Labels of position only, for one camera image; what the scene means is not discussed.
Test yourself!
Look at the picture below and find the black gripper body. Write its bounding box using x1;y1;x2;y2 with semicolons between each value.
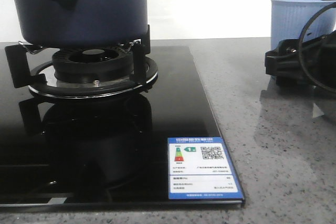
265;31;335;87

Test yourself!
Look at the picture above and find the light blue ribbed cup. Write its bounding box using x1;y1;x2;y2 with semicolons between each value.
270;0;335;57

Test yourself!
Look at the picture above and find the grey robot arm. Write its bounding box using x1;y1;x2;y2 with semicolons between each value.
265;0;335;92

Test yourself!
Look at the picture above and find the dark blue cooking pot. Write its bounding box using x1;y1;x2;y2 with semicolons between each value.
14;0;148;48

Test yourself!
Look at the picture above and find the black pot support grate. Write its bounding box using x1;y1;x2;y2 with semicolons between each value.
5;28;158;100

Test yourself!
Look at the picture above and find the blue energy label sticker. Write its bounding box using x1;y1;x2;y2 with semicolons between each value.
167;136;244;202

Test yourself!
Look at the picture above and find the black round gas burner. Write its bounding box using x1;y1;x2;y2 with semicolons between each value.
52;46;133;83

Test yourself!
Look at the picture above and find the black glass gas stove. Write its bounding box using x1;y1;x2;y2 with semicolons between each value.
1;46;245;210

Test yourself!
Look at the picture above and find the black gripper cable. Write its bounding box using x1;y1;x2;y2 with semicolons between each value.
298;2;336;93

